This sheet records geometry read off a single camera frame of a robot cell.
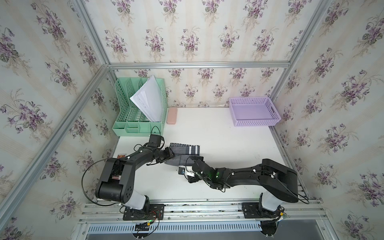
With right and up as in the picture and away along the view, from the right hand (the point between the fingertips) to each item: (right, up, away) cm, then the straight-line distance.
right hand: (191, 163), depth 84 cm
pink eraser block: (-16, +29, +31) cm, 46 cm away
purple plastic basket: (+49, +32, +32) cm, 67 cm away
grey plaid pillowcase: (-4, +3, +9) cm, 10 cm away
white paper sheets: (-28, +39, +12) cm, 50 cm away
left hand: (-12, +2, +7) cm, 14 cm away
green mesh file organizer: (-44, +24, +23) cm, 56 cm away
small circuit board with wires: (-23, -27, -12) cm, 38 cm away
